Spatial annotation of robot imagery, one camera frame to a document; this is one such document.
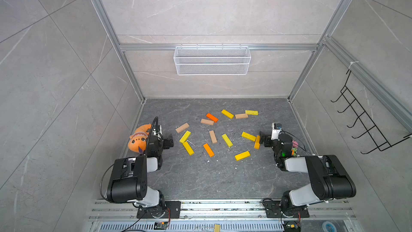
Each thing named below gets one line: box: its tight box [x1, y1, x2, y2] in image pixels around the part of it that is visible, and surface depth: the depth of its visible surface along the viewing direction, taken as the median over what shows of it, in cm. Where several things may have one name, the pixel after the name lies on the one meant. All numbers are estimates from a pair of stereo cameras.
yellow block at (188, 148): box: [182, 141, 195, 156], surface depth 95 cm
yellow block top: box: [221, 109, 235, 120], surface depth 112 cm
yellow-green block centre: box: [221, 133, 234, 148], surface depth 100 cm
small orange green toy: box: [291, 147, 298, 157], surface depth 92 cm
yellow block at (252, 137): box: [240, 131, 257, 142], surface depth 100 cm
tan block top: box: [234, 113, 248, 119], surface depth 110 cm
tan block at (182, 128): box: [175, 122, 190, 134], surface depth 106 cm
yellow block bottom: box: [234, 150, 251, 162], surface depth 92 cm
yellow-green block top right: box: [245, 110, 259, 116], surface depth 113 cm
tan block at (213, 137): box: [209, 129, 218, 144], surface depth 100 cm
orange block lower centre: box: [202, 143, 215, 158], surface depth 94 cm
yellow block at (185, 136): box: [179, 130, 191, 144], surface depth 100 cm
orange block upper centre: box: [206, 112, 219, 123], surface depth 109 cm
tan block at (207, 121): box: [200, 118, 215, 126], surface depth 108 cm
